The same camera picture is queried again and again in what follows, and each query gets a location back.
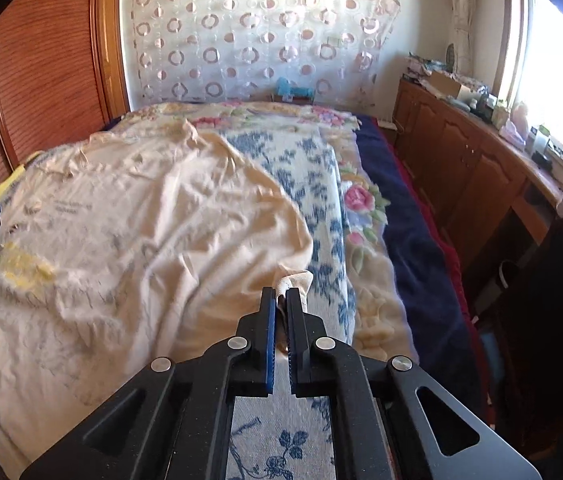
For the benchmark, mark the navy blue blanket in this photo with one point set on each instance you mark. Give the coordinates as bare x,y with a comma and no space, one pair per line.
411,220

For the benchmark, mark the long wooden cabinet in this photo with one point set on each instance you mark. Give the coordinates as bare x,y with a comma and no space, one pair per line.
461,160

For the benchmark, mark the white lace curtain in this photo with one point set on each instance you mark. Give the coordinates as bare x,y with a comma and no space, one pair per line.
471,10

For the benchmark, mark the cardboard box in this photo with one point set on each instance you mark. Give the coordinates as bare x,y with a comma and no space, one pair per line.
444,82

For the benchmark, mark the cream pink-flower blanket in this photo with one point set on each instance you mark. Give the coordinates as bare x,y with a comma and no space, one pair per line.
366,240

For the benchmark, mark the yellow cloth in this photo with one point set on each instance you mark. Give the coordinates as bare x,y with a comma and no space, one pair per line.
11,180

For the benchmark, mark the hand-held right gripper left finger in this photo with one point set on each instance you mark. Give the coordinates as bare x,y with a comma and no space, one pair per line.
270,350

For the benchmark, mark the teal tissue box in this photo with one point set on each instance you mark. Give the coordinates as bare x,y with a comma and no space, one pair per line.
291,90

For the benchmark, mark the wooden headboard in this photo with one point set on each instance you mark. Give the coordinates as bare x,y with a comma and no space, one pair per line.
46,60

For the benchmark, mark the beige printed shirt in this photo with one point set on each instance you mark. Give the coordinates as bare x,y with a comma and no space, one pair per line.
161,210

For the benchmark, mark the window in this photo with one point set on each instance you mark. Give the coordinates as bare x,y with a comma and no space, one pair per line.
556,70

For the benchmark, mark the blue floral bed sheet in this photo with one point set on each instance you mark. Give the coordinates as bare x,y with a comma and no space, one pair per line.
311,200

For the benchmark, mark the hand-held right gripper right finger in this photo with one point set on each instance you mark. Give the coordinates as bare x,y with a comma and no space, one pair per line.
297,360

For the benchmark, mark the pink tissue pack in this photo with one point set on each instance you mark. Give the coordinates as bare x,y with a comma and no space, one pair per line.
514,135

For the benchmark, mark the sheer circle-pattern curtain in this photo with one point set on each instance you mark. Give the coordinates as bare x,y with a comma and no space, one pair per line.
261,35

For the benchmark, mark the black chair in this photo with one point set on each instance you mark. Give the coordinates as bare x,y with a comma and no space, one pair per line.
551,310

